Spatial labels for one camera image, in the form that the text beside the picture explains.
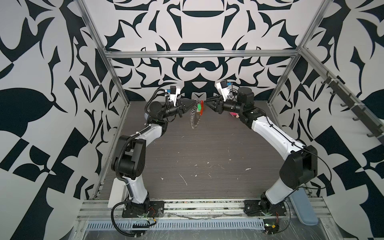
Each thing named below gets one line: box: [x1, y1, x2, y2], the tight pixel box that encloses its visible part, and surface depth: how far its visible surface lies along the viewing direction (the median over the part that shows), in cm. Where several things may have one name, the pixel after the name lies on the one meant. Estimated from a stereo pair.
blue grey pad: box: [289, 188, 319, 226], surface depth 74 cm
